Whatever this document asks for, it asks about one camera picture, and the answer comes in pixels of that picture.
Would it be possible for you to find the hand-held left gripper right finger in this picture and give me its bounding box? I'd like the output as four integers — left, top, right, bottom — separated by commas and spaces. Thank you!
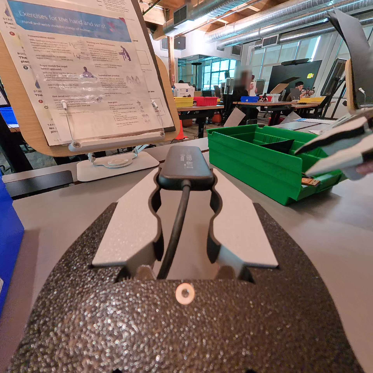
206, 169, 279, 281

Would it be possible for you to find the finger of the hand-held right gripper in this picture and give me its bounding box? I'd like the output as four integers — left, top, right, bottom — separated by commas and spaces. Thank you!
294, 108, 373, 155
303, 134, 373, 181

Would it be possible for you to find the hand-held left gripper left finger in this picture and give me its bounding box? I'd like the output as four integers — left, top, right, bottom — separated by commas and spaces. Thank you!
91, 167, 164, 277

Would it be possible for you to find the green plastic bin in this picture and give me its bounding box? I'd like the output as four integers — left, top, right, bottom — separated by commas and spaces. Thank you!
206, 124, 347, 206

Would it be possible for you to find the black usb hub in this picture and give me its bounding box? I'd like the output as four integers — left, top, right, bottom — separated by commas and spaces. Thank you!
157, 146, 214, 280

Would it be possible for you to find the black bin divider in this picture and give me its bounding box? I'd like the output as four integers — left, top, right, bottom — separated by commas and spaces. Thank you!
259, 139, 295, 155

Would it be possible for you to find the large black screen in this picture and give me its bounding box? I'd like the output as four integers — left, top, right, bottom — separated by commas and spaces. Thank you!
267, 60, 322, 95

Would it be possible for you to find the orange traffic cone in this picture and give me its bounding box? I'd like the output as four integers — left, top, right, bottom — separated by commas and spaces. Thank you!
176, 119, 189, 141

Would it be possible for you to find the white card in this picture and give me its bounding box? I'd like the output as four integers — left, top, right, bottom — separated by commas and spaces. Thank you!
223, 108, 247, 127

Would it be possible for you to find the white box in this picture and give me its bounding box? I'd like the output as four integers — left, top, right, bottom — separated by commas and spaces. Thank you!
174, 83, 195, 97

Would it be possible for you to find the laminated instruction sheet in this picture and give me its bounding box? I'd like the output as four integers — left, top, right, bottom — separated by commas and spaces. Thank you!
0, 0, 165, 146

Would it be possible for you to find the black floor lamp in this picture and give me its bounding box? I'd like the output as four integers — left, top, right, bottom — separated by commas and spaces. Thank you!
193, 62, 203, 90

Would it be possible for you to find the white sheet with black border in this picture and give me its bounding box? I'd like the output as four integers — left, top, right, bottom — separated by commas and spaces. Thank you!
131, 0, 176, 132

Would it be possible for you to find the silver ventilation duct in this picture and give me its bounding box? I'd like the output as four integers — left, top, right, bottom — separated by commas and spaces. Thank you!
163, 0, 234, 37
204, 0, 373, 48

